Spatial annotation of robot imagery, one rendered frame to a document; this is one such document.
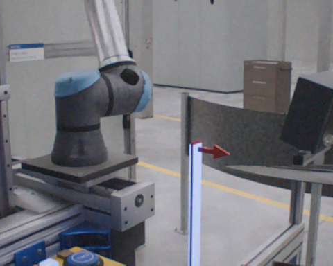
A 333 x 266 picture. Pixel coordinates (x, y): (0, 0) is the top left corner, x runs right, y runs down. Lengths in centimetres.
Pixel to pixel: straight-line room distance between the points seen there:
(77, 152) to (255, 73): 646
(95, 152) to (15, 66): 115
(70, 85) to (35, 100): 120
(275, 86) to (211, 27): 359
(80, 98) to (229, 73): 928
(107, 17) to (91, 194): 49
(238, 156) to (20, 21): 137
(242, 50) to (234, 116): 807
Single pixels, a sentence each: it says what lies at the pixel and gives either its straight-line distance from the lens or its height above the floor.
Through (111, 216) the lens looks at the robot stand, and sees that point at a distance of 116.
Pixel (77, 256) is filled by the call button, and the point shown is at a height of 108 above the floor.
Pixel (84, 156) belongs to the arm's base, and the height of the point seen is 106.
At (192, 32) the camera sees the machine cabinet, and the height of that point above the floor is 131.
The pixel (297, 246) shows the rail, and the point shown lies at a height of 80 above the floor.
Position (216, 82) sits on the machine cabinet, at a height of 24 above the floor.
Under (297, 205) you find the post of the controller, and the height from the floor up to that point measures 92.
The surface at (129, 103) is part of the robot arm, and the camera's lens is 126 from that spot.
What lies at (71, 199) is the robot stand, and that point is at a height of 95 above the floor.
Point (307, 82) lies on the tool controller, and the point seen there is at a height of 124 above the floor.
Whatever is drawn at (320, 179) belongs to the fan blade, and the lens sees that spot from 64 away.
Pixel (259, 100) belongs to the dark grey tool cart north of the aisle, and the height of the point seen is 30.
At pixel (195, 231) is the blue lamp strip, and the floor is 104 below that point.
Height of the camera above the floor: 137
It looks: 12 degrees down
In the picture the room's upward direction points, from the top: straight up
